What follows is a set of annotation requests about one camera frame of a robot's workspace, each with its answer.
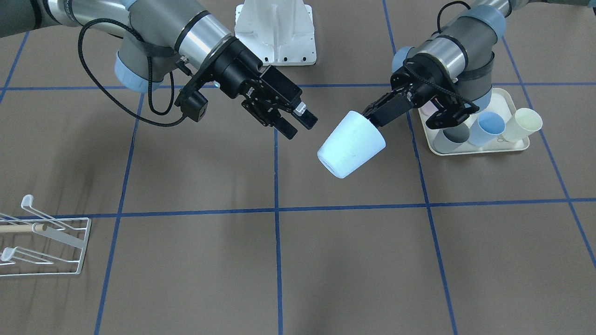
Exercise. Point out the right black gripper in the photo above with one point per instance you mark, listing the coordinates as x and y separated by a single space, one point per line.
238 71

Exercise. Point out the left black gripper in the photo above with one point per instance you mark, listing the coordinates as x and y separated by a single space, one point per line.
412 91

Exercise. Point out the light blue plastic cup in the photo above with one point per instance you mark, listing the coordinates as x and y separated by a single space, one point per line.
353 142

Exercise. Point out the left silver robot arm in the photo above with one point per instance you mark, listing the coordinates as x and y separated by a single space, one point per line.
452 69

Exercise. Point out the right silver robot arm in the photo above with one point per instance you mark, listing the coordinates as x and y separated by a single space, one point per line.
160 36

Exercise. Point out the grey plastic cup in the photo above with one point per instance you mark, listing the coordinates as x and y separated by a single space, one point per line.
450 139

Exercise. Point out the cream plastic cup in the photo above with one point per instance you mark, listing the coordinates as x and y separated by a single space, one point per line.
524 122

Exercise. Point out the cream plastic tray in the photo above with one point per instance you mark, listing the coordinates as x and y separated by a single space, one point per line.
500 102

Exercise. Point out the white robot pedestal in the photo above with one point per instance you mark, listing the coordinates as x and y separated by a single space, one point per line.
279 32

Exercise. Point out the white wire cup rack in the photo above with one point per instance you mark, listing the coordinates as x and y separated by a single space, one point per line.
42 244

